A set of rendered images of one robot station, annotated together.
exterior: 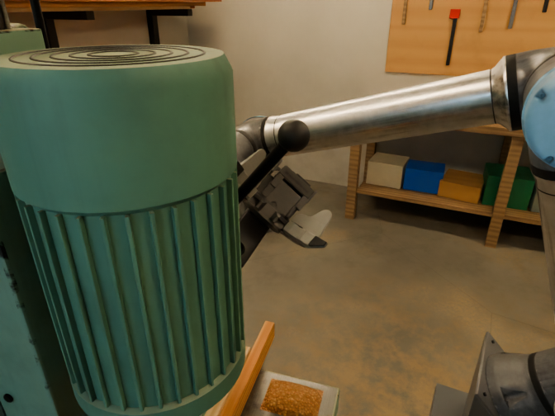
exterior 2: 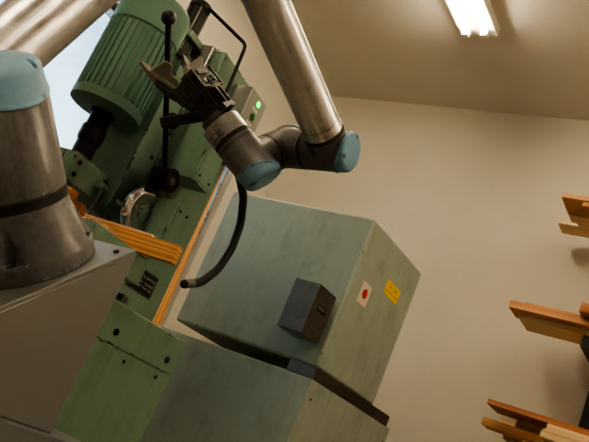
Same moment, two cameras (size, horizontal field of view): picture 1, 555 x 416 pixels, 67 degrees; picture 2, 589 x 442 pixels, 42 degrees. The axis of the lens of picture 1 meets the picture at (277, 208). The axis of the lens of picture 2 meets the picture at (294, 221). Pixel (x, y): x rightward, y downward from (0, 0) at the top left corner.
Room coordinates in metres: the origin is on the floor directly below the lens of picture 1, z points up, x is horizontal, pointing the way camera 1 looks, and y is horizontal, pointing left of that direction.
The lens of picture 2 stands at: (1.16, -1.51, 0.63)
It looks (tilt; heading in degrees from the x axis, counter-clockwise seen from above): 16 degrees up; 101
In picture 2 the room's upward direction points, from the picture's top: 23 degrees clockwise
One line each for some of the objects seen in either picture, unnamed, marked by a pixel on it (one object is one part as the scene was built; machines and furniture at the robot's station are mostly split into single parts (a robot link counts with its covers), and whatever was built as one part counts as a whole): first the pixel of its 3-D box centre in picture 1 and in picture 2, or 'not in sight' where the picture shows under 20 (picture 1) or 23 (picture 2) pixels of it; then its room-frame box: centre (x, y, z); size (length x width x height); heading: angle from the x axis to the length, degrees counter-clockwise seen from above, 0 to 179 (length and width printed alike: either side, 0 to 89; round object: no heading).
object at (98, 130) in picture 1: (143, 234); (131, 58); (0.33, 0.12, 1.35); 0.18 x 0.18 x 0.31
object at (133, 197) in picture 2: not in sight; (139, 212); (0.49, 0.21, 1.02); 0.12 x 0.03 x 0.12; 73
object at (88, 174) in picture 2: not in sight; (76, 178); (0.34, 0.14, 1.03); 0.14 x 0.07 x 0.09; 73
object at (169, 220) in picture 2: not in sight; (161, 224); (0.53, 0.25, 1.02); 0.09 x 0.07 x 0.12; 163
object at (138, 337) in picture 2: not in sight; (47, 298); (0.37, 0.24, 0.76); 0.57 x 0.45 x 0.09; 73
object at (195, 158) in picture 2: not in sight; (200, 157); (0.54, 0.28, 1.23); 0.09 x 0.08 x 0.15; 73
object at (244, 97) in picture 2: not in sight; (239, 119); (0.56, 0.39, 1.40); 0.10 x 0.06 x 0.16; 73
